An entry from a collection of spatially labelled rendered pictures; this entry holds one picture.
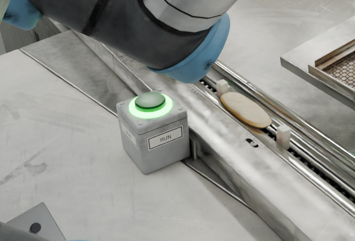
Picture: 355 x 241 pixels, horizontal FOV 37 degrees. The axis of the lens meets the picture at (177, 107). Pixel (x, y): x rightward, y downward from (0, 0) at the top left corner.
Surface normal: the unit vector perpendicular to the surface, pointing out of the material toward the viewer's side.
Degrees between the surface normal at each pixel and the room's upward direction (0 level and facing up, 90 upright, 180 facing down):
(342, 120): 0
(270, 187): 0
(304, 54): 10
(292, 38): 0
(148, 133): 90
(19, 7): 90
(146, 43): 111
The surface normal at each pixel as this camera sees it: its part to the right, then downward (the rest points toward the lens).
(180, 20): -0.22, 0.86
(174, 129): 0.48, 0.45
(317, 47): -0.22, -0.77
